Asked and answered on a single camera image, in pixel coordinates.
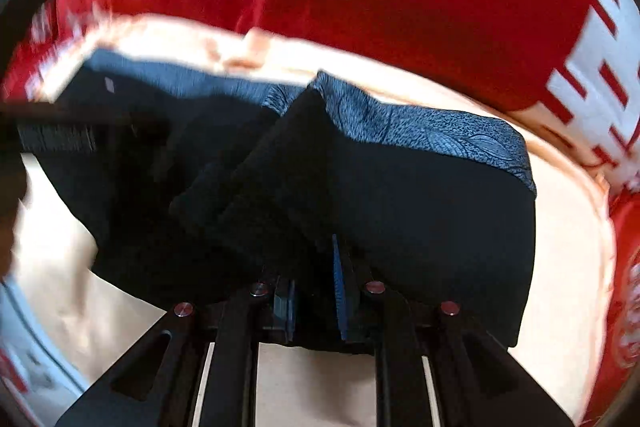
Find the red sofa cover white characters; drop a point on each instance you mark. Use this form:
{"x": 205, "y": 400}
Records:
{"x": 567, "y": 69}

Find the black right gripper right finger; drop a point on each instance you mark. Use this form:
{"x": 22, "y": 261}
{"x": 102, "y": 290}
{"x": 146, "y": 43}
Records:
{"x": 434, "y": 364}

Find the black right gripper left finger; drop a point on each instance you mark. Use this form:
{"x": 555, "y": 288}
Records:
{"x": 197, "y": 365}

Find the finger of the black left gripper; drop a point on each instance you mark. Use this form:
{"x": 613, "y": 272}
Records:
{"x": 45, "y": 128}

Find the cream cushion cover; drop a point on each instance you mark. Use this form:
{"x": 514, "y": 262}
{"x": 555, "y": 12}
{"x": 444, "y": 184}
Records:
{"x": 93, "y": 323}

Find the black pants blue floral trim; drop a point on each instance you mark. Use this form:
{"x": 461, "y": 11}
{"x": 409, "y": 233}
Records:
{"x": 261, "y": 179}

